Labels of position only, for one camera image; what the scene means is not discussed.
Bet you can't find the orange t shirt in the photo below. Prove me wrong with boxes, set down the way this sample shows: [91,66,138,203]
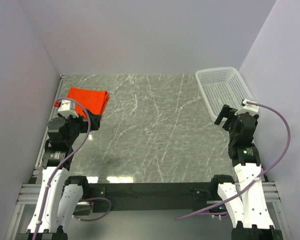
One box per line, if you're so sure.
[66,87,109,115]

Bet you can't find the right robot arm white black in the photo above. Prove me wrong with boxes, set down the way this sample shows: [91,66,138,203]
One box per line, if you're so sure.
[211,105,284,240]

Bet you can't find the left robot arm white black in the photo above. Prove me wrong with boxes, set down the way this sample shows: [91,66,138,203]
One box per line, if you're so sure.
[16,111,102,240]

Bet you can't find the white plastic mesh basket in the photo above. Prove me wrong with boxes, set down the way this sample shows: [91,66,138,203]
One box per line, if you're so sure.
[195,67,255,121]

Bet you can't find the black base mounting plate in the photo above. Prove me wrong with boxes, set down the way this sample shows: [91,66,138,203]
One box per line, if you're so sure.
[82,182,222,211]

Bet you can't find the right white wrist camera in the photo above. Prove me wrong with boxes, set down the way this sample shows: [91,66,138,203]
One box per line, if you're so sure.
[235,98,259,117]

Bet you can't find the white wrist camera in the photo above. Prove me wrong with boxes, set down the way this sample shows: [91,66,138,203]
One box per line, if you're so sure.
[235,98,259,117]
[54,100,78,118]

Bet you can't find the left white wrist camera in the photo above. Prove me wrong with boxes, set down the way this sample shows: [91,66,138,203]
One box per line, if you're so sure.
[54,100,78,118]

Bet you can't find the aluminium rail frame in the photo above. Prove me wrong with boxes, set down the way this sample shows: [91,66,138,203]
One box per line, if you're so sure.
[16,74,282,206]

